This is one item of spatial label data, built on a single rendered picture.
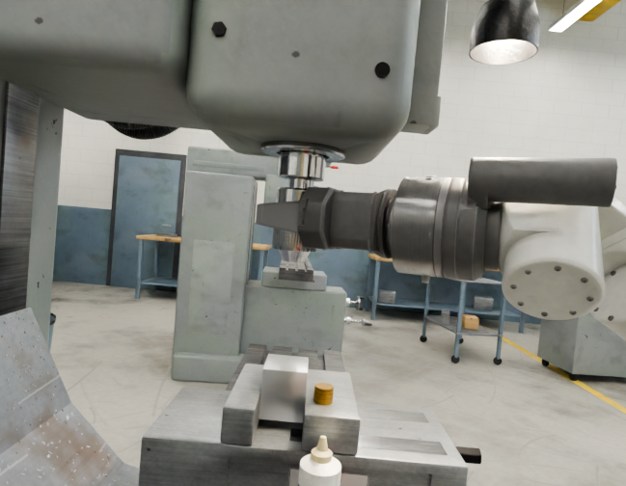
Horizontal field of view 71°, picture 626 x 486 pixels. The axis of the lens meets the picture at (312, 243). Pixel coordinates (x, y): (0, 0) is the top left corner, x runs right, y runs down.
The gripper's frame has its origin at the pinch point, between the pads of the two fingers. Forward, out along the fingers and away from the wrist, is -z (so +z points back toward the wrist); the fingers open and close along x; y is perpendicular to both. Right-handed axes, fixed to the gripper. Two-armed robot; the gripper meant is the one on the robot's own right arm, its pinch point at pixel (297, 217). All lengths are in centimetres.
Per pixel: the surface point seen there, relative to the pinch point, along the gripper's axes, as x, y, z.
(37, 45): 19.0, -11.0, -13.2
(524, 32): -11.0, -21.3, 19.3
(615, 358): -453, 100, 113
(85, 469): 1.4, 33.8, -26.6
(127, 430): -140, 122, -167
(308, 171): 1.7, -4.5, 1.7
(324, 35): 8.5, -14.2, 5.5
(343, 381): -13.7, 20.6, 1.7
